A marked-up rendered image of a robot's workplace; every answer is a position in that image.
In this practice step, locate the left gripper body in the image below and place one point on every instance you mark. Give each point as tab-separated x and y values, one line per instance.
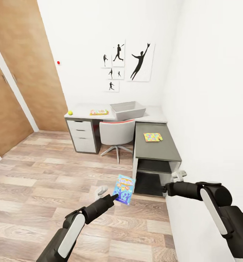
103	204

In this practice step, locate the board game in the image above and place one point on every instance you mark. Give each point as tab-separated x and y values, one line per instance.
124	188
99	112

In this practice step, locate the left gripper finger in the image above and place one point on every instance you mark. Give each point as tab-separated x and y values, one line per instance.
114	197

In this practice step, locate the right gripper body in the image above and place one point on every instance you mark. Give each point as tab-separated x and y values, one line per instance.
177	188

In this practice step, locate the jigsaw puzzle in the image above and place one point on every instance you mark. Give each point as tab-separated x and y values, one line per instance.
152	137

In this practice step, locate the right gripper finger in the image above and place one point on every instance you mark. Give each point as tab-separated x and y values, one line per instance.
161	188

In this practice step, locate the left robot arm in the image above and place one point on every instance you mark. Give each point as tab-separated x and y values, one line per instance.
61	245

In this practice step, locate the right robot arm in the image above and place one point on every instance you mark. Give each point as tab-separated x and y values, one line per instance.
218	199

